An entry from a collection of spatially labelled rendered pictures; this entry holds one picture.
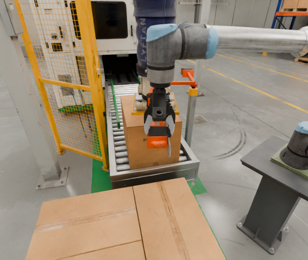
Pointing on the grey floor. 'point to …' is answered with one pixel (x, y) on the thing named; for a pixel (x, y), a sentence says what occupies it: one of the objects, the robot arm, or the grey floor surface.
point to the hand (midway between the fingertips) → (159, 134)
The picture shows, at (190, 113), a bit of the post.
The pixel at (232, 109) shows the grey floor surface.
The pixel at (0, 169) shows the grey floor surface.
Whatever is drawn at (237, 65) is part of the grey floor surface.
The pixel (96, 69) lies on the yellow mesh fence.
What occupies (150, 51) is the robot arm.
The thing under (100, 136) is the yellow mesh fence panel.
